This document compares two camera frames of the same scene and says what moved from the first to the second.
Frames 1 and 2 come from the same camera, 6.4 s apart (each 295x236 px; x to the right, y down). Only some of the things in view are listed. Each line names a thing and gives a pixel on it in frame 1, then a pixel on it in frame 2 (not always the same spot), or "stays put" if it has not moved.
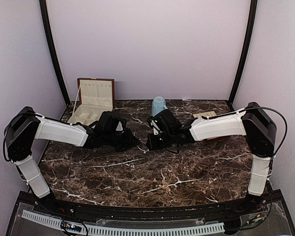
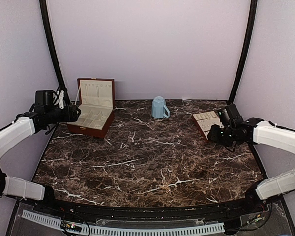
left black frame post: (43, 4) stays put
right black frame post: (249, 39) stays put
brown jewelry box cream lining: (95, 96) stays put
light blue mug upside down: (158, 105) stays put
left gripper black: (130, 142) -> (73, 117)
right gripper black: (152, 144) -> (213, 136)
